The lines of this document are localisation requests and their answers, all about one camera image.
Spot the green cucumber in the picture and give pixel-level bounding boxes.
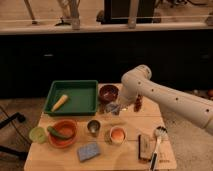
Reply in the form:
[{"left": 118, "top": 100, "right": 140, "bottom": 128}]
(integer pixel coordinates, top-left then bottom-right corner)
[{"left": 47, "top": 126, "right": 73, "bottom": 140}]

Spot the brown pine cone brush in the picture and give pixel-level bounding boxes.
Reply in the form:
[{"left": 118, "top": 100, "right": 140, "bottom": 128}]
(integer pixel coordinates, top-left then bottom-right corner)
[{"left": 134, "top": 95, "right": 143, "bottom": 112}]

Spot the wooden scrub brush block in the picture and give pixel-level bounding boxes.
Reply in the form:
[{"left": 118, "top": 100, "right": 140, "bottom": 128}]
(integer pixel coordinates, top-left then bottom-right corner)
[{"left": 138, "top": 134, "right": 152, "bottom": 161}]

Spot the blue sponge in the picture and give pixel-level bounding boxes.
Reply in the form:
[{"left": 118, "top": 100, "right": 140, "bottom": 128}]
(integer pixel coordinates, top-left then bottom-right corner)
[{"left": 77, "top": 142, "right": 100, "bottom": 162}]

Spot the orange bowl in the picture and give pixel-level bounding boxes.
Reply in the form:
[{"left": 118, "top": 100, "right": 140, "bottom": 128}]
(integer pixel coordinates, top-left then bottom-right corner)
[{"left": 48, "top": 119, "right": 77, "bottom": 148}]

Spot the small orange-filled white cup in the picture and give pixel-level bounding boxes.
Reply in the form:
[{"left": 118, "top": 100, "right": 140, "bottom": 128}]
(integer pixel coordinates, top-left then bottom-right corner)
[{"left": 110, "top": 126, "right": 126, "bottom": 145}]

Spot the light green cup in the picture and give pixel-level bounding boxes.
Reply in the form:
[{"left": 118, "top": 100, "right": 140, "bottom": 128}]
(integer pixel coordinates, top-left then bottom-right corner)
[{"left": 29, "top": 127, "right": 46, "bottom": 144}]

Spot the white dish brush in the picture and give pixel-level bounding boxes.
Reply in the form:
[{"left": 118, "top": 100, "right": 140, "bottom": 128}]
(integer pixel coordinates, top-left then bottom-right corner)
[{"left": 149, "top": 126, "right": 167, "bottom": 171}]

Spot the small metal cup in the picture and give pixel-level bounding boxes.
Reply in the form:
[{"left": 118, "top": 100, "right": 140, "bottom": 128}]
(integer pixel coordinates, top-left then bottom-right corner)
[{"left": 87, "top": 120, "right": 101, "bottom": 136}]

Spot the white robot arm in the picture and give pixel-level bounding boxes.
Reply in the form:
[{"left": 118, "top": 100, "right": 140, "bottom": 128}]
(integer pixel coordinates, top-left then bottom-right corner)
[{"left": 119, "top": 65, "right": 213, "bottom": 135}]

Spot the black chair base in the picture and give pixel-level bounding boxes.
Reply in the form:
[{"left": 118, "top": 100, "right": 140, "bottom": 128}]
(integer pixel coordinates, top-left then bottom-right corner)
[{"left": 0, "top": 106, "right": 29, "bottom": 161}]

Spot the grey-blue towel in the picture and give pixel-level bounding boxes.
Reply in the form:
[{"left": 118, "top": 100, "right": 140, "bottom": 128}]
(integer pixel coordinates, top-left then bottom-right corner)
[{"left": 105, "top": 102, "right": 120, "bottom": 115}]

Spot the green plastic tray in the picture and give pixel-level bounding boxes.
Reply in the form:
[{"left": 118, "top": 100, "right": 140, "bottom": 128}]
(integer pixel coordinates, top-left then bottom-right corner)
[{"left": 43, "top": 80, "right": 98, "bottom": 116}]

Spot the dark red bowl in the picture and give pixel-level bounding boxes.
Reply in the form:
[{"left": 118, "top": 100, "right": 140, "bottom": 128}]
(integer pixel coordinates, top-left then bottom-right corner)
[{"left": 99, "top": 84, "right": 119, "bottom": 103}]

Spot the yellow corn cob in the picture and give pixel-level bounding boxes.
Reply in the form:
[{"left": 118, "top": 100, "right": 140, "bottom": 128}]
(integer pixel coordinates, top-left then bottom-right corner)
[{"left": 51, "top": 94, "right": 68, "bottom": 112}]

